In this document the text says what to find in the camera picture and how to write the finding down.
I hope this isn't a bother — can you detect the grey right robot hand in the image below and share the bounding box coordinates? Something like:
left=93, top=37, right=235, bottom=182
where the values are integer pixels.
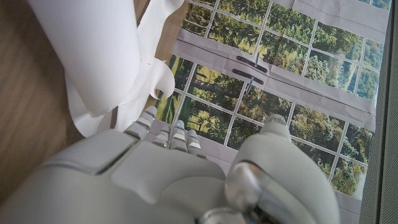
left=0, top=105, right=342, bottom=224

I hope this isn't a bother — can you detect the white receipt paper strip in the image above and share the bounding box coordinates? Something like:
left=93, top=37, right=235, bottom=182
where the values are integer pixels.
left=27, top=0, right=186, bottom=138

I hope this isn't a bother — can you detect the printed forest window backdrop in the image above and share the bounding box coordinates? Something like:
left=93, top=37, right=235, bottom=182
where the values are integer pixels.
left=154, top=0, right=393, bottom=224

